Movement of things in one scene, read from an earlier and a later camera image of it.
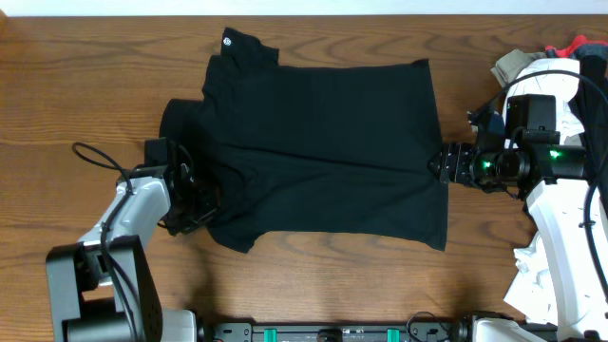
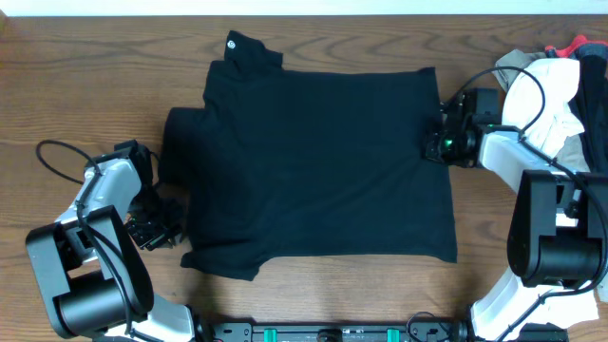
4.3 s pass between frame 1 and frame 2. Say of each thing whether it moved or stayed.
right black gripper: moved
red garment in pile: stayed
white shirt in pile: stayed
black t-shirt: moved
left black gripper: moved
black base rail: stayed
